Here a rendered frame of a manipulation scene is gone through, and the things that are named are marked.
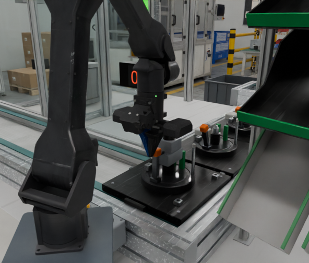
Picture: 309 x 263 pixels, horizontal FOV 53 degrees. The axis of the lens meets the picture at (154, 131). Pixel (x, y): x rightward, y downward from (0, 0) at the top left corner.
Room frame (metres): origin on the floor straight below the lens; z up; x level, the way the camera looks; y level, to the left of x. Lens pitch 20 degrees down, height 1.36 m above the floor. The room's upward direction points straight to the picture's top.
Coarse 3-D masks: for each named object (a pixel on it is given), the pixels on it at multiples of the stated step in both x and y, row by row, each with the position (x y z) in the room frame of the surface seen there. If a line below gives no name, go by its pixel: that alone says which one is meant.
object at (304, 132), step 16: (304, 32) 0.66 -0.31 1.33; (288, 48) 0.62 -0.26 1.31; (304, 48) 0.67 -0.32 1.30; (272, 64) 0.58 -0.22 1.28; (288, 64) 0.63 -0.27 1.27; (304, 64) 0.63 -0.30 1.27; (272, 80) 0.59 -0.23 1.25; (288, 80) 0.59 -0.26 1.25; (304, 80) 0.58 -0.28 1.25; (256, 96) 0.55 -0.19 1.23; (272, 96) 0.56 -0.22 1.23; (288, 96) 0.55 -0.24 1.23; (304, 96) 0.53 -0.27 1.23; (240, 112) 0.51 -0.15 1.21; (256, 112) 0.53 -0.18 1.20; (272, 112) 0.52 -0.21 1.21; (288, 112) 0.50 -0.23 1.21; (304, 112) 0.49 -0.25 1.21; (272, 128) 0.47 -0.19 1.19; (288, 128) 0.45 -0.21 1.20; (304, 128) 0.43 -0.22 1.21
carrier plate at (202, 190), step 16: (128, 176) 0.72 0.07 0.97; (208, 176) 0.72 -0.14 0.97; (224, 176) 0.72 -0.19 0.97; (112, 192) 0.66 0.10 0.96; (128, 192) 0.64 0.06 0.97; (144, 192) 0.64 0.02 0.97; (192, 192) 0.64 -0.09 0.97; (208, 192) 0.64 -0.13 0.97; (160, 208) 0.57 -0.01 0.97; (176, 208) 0.57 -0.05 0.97; (192, 208) 0.57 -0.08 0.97; (176, 224) 0.54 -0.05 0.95
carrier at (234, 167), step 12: (216, 132) 0.89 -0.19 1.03; (192, 144) 0.94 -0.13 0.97; (216, 144) 0.89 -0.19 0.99; (228, 144) 0.89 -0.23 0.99; (240, 144) 0.94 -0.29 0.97; (204, 156) 0.85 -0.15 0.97; (216, 156) 0.83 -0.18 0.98; (228, 156) 0.84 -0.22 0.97; (240, 156) 0.85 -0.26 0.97; (216, 168) 0.77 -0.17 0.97; (228, 168) 0.77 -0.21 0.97; (240, 168) 0.77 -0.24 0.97
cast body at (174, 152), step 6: (162, 138) 0.70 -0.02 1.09; (168, 138) 0.69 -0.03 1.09; (174, 138) 0.70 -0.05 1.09; (180, 138) 0.70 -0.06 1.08; (162, 144) 0.69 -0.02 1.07; (168, 144) 0.68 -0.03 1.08; (174, 144) 0.68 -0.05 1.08; (180, 144) 0.70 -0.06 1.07; (162, 150) 0.69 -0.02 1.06; (168, 150) 0.68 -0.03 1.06; (174, 150) 0.68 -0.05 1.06; (180, 150) 0.71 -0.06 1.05; (162, 156) 0.67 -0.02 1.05; (168, 156) 0.67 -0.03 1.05; (174, 156) 0.69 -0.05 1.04; (180, 156) 0.71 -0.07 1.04; (162, 162) 0.67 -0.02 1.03; (168, 162) 0.67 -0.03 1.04; (174, 162) 0.69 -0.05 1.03
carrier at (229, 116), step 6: (228, 114) 1.22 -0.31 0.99; (234, 114) 1.21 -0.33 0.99; (222, 120) 1.20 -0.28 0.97; (228, 120) 1.11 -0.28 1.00; (234, 120) 1.13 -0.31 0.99; (210, 126) 1.12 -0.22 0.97; (222, 126) 1.12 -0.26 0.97; (234, 126) 1.06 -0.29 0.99; (240, 126) 1.04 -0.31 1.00; (246, 126) 1.06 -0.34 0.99; (222, 132) 1.06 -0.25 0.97; (228, 132) 1.06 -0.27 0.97; (234, 132) 1.05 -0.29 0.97; (240, 132) 1.03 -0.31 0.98; (246, 132) 1.03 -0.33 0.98; (240, 138) 0.99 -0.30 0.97; (246, 138) 0.99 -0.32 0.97
